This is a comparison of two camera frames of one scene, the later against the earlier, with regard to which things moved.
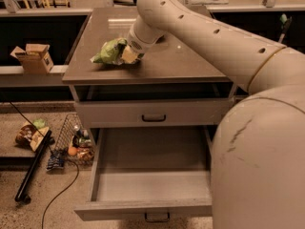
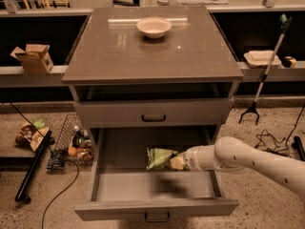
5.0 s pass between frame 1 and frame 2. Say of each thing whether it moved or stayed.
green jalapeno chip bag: moved
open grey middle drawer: stayed
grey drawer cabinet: stayed
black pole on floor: stayed
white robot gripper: moved
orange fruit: stayed
